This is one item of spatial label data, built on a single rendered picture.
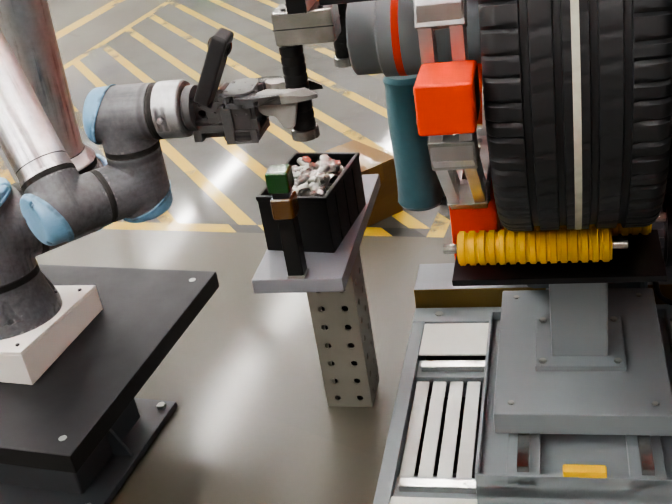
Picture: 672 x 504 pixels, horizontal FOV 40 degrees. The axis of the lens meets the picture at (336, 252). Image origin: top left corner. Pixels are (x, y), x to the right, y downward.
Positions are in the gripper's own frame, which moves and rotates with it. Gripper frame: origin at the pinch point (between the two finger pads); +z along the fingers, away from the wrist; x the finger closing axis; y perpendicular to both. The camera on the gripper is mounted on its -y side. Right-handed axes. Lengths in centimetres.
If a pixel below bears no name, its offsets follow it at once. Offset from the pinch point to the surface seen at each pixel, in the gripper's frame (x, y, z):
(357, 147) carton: -127, 65, -24
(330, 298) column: -26, 55, -10
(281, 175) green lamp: -6.2, 17.3, -9.3
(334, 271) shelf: -8.8, 37.9, -3.7
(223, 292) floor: -74, 83, -55
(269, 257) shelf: -14.5, 37.9, -17.4
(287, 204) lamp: -6.2, 22.8, -9.2
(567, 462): 6, 68, 36
